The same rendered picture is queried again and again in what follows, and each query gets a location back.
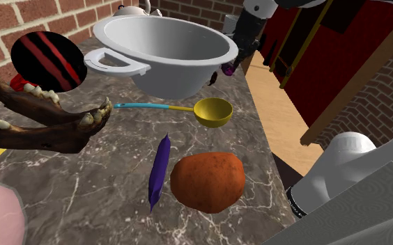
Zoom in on white stacked cups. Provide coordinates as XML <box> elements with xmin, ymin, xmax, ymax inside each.
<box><xmin>222</xmin><ymin>14</ymin><xmax>240</xmax><ymax>35</ymax></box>

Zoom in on small purple object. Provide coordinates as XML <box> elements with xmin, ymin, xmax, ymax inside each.
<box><xmin>220</xmin><ymin>62</ymin><xmax>237</xmax><ymax>77</ymax></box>

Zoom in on white teapot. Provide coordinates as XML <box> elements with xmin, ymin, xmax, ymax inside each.
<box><xmin>112</xmin><ymin>0</ymin><xmax>164</xmax><ymax>18</ymax></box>

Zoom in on orange-brown potato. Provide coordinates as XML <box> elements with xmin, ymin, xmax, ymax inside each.
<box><xmin>169</xmin><ymin>151</ymin><xmax>247</xmax><ymax>215</ymax></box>

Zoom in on black disc with red stripes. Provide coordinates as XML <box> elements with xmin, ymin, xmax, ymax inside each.
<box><xmin>10</xmin><ymin>31</ymin><xmax>88</xmax><ymax>93</ymax></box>

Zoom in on grey patterned robot stand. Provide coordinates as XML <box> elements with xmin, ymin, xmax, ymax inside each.
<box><xmin>261</xmin><ymin>160</ymin><xmax>393</xmax><ymax>245</ymax></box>

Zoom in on brown jawbone with teeth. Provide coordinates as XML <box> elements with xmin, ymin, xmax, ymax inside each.
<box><xmin>0</xmin><ymin>74</ymin><xmax>114</xmax><ymax>155</ymax></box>

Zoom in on red thing behind disc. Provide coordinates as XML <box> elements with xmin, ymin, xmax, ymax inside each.
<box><xmin>9</xmin><ymin>73</ymin><xmax>38</xmax><ymax>93</ymax></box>

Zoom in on large white handled tub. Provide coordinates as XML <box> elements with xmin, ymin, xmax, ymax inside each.
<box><xmin>84</xmin><ymin>15</ymin><xmax>240</xmax><ymax>101</ymax></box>

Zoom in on yellow ladle with blue handle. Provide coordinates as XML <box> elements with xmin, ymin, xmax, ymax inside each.
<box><xmin>113</xmin><ymin>97</ymin><xmax>234</xmax><ymax>129</ymax></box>

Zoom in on red panel with wooden frame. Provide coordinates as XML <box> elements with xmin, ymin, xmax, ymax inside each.
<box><xmin>259</xmin><ymin>0</ymin><xmax>393</xmax><ymax>147</ymax></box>

